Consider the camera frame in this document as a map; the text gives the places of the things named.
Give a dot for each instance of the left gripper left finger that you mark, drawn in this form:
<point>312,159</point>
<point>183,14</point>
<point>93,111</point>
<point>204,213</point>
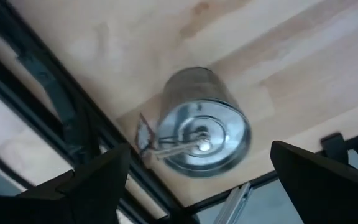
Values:
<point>73,199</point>

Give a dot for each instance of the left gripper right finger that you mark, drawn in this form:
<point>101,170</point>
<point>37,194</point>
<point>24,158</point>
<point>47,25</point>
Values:
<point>328,193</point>

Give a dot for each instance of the black table clamp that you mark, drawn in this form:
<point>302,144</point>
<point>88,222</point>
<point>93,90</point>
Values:
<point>334,143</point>

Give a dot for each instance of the silver metal bar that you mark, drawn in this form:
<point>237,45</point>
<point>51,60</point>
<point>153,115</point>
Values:
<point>232,202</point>

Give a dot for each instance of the galvanized metal can with lid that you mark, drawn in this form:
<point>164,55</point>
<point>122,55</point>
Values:
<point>197,124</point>

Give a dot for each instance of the black aluminium extrusion frame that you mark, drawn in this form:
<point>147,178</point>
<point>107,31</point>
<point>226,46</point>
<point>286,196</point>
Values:
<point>85,140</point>

